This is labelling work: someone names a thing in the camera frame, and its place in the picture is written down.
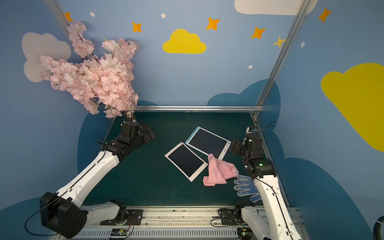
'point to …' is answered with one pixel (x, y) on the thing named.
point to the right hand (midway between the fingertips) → (243, 141)
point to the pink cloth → (219, 171)
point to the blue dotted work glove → (249, 186)
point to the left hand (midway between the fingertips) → (149, 132)
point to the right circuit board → (244, 233)
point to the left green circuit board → (119, 232)
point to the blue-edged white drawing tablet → (208, 143)
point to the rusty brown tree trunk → (132, 118)
